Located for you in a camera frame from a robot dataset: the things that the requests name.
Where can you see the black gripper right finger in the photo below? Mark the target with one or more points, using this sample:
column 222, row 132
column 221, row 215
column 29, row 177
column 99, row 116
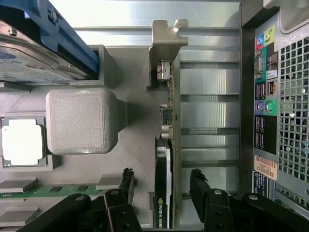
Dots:
column 214, row 212

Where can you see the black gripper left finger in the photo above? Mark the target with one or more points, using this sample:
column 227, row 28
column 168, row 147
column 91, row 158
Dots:
column 120, row 212

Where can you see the green RAM stick bare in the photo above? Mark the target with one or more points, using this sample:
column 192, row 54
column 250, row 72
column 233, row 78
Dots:
column 48, row 191

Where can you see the grey plastic parts rack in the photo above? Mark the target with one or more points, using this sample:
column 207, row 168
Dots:
column 79, row 120

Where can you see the black open PC case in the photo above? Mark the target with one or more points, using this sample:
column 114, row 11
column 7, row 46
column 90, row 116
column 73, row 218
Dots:
column 265, row 120

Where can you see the silver CPU chip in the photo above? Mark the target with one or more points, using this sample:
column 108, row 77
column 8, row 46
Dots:
column 23, row 142

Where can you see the hard disk in blue caddy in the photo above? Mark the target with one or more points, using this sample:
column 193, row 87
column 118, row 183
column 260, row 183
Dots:
column 36, row 48

